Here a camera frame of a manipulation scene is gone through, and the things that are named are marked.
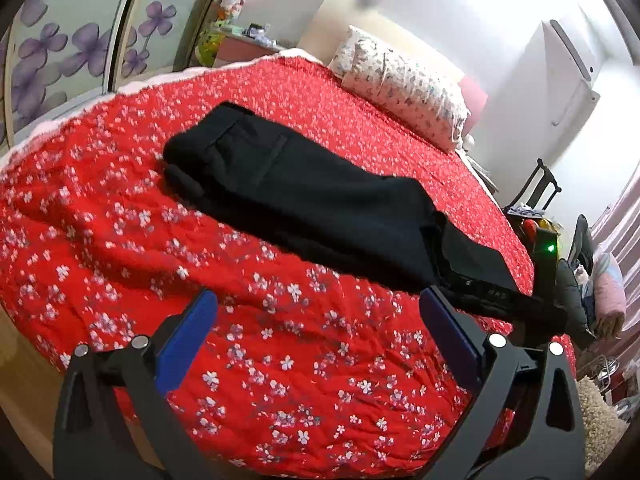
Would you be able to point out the red floral bedspread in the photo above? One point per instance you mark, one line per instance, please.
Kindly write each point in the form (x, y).
(308, 372)

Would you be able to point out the pile of clothes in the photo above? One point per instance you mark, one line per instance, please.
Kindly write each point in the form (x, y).
(589, 286)

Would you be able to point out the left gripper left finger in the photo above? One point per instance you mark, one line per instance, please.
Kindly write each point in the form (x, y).
(91, 439)

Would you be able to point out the purple flower wardrobe door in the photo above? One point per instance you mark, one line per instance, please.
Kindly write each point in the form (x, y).
(58, 54)

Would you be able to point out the yellow red toys on chair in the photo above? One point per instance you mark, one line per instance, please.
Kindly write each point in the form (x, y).
(534, 228)

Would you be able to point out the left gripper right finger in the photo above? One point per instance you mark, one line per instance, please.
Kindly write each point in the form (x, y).
(523, 420)

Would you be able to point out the pink bedside table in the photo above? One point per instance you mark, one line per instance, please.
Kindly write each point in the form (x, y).
(232, 48)

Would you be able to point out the white air conditioner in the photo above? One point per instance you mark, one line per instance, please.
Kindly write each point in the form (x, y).
(572, 69)

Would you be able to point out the floral white pillow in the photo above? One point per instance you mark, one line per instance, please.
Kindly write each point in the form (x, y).
(422, 94)

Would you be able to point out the pink pillow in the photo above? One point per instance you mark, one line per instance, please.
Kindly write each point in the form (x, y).
(475, 99)

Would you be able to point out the black wooden chair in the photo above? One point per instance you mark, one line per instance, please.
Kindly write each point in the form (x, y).
(529, 209)

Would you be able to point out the pink curtain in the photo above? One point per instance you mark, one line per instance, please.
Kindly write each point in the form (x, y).
(616, 232)

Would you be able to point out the black pants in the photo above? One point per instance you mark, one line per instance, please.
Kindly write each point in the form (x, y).
(270, 181)

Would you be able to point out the beige headboard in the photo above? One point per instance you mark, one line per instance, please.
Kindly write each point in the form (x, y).
(338, 25)

